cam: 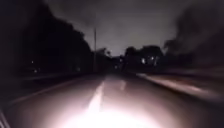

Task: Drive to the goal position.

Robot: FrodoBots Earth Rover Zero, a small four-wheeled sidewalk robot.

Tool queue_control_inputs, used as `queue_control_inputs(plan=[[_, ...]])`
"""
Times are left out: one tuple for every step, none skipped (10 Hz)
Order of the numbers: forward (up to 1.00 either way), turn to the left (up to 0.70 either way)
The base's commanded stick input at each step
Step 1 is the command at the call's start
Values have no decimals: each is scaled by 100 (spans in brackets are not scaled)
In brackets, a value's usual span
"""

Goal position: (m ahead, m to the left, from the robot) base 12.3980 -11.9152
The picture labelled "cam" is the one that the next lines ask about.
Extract dark row of trees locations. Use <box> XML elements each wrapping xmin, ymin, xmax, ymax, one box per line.
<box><xmin>0</xmin><ymin>0</ymin><xmax>113</xmax><ymax>78</ymax></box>

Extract pale painted road line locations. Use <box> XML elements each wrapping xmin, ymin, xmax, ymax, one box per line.
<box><xmin>85</xmin><ymin>81</ymin><xmax>106</xmax><ymax>114</ymax></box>

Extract dark tree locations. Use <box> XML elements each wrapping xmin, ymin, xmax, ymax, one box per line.
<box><xmin>163</xmin><ymin>0</ymin><xmax>224</xmax><ymax>69</ymax></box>

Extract tall thin pole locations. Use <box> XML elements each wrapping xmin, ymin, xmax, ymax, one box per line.
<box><xmin>92</xmin><ymin>27</ymin><xmax>98</xmax><ymax>74</ymax></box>

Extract dark asphalt road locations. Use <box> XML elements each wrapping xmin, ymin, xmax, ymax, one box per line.
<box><xmin>3</xmin><ymin>72</ymin><xmax>224</xmax><ymax>128</ymax></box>

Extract dark roadside verge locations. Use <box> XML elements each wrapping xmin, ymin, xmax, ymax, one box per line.
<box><xmin>0</xmin><ymin>71</ymin><xmax>98</xmax><ymax>108</ymax></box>

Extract pale roadside strip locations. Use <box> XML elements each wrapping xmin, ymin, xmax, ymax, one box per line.
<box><xmin>138</xmin><ymin>68</ymin><xmax>224</xmax><ymax>101</ymax></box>

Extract dark trees with lights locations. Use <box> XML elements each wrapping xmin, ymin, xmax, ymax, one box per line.
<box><xmin>121</xmin><ymin>45</ymin><xmax>166</xmax><ymax>73</ymax></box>

